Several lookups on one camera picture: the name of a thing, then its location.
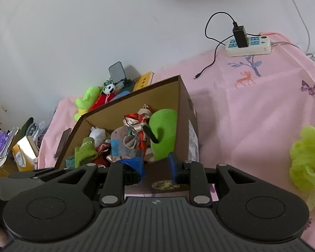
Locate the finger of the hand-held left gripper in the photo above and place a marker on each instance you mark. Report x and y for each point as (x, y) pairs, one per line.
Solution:
(57, 173)

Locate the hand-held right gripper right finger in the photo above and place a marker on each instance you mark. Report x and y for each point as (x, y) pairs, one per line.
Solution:
(173, 168)

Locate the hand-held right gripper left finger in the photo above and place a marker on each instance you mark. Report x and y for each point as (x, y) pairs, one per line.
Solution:
(137, 166)

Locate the cardboard box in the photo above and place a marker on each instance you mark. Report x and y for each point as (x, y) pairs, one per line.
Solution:
(183, 115)

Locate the green soft toy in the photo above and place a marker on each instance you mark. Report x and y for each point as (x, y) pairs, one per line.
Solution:
(165, 126)

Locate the blue soft item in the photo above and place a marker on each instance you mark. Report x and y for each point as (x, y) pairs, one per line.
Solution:
(122, 94)

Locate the teal cloth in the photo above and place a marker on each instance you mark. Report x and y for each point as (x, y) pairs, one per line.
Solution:
(70, 162)

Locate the yellow and white tissue box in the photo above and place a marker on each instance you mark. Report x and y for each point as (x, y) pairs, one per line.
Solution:
(22, 155)

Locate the dark flat smartphone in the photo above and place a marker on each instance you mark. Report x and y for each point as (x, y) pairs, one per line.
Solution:
(63, 143)

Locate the grey cloth pouch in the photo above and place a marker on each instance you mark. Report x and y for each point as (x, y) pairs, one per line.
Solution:
(120, 139)

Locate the green towel sock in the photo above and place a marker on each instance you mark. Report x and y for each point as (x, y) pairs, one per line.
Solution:
(85, 152)

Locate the red patterned cloth doll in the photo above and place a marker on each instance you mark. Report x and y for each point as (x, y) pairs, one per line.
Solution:
(136, 122)

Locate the purple packet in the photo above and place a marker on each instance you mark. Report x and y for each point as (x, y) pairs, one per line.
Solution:
(1, 139)

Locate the patterned plastic bag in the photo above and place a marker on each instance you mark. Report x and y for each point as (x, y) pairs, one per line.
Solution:
(38, 132)

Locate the white plush toy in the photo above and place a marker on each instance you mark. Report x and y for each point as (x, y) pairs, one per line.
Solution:
(98, 135)

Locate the dark green item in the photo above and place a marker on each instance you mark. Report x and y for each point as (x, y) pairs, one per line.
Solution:
(27, 126)

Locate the red plush toy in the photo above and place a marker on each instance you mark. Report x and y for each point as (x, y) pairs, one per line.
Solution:
(102, 101)

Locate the green and yellow plush toy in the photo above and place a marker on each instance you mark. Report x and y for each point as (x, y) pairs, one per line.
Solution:
(86, 99)

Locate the small panda toy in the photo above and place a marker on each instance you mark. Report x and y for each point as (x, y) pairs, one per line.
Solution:
(109, 88)

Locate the dark phone stand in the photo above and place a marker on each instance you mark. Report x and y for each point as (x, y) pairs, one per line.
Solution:
(127, 83)

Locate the yellow book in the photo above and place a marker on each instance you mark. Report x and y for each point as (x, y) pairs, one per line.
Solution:
(143, 81)

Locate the pink printed bedsheet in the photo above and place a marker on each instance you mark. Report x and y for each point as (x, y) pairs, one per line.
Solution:
(252, 115)

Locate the smartphone on stand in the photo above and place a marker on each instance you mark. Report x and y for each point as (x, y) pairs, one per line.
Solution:
(116, 72)

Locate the lime green mesh ruffle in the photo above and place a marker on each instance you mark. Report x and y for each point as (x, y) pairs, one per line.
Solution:
(304, 162)

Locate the black charger plug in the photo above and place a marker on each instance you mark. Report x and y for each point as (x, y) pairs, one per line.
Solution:
(240, 36)

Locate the white power strip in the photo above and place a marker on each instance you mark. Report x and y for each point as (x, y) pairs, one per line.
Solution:
(257, 46)

